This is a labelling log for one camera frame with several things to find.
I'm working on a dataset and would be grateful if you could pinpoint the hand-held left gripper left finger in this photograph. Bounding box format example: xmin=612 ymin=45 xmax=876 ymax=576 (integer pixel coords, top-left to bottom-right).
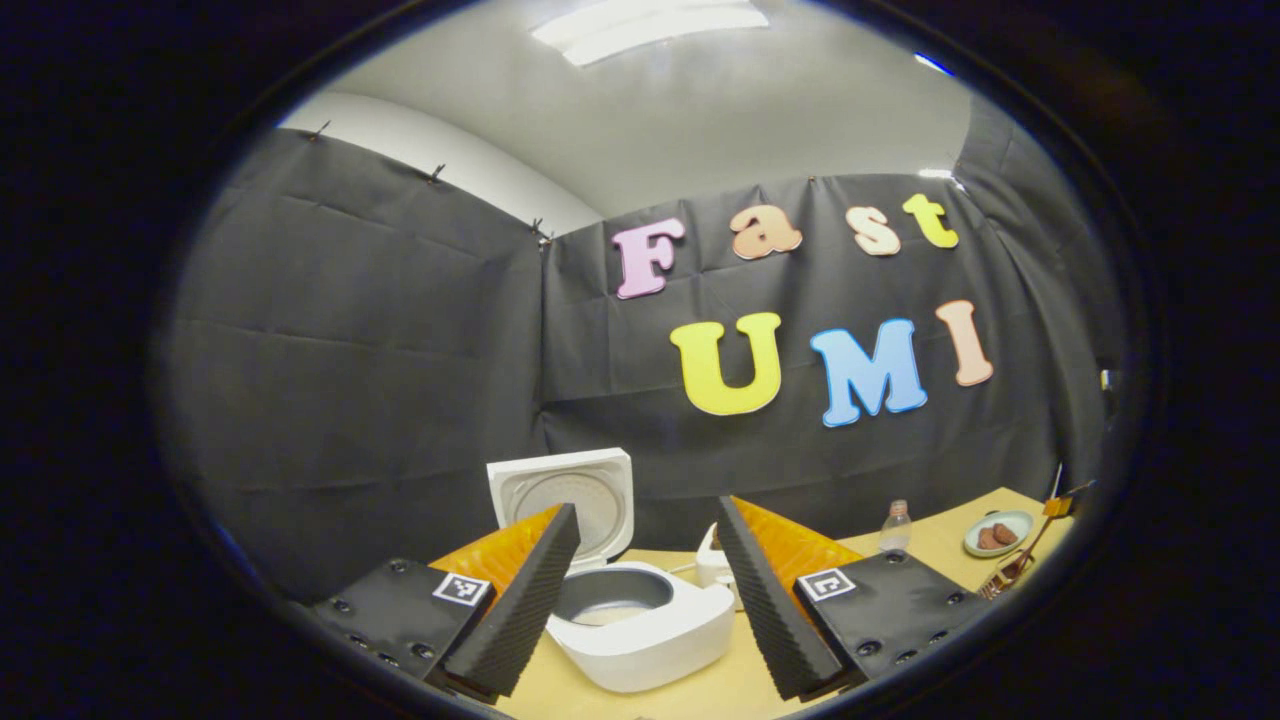
xmin=300 ymin=502 xmax=581 ymax=703

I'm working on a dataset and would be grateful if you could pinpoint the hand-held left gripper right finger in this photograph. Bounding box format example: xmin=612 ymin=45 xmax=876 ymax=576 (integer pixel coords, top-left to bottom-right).
xmin=715 ymin=495 xmax=996 ymax=701

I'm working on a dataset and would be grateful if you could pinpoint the white rice cooker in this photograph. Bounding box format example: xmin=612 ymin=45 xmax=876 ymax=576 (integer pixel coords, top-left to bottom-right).
xmin=487 ymin=447 xmax=736 ymax=694

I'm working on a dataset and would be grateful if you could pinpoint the pale green plate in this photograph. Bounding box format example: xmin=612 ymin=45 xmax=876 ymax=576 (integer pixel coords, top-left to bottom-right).
xmin=963 ymin=510 xmax=1035 ymax=558

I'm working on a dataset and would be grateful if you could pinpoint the white toaster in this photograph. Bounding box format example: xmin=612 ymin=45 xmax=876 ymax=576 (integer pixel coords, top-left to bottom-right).
xmin=695 ymin=522 xmax=743 ymax=609

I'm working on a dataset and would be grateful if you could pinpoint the black backdrop cloth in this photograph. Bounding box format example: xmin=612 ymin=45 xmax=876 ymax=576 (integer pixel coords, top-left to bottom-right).
xmin=160 ymin=95 xmax=1131 ymax=601

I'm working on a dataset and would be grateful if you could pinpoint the wide ceiling light panel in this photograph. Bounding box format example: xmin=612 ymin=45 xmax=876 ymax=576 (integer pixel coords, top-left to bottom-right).
xmin=530 ymin=0 xmax=771 ymax=67

